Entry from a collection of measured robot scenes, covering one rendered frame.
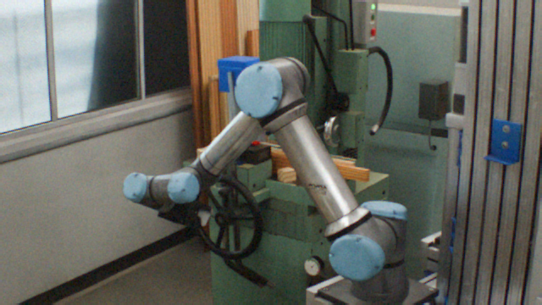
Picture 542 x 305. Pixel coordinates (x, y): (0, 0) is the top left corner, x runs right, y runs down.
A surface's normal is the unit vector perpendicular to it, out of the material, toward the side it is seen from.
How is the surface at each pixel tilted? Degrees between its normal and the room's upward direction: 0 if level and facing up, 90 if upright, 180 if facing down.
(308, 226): 90
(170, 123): 90
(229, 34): 87
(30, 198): 90
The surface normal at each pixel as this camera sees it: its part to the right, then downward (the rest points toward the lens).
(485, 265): -0.75, 0.18
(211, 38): 0.83, 0.09
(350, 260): -0.38, 0.35
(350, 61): -0.56, 0.22
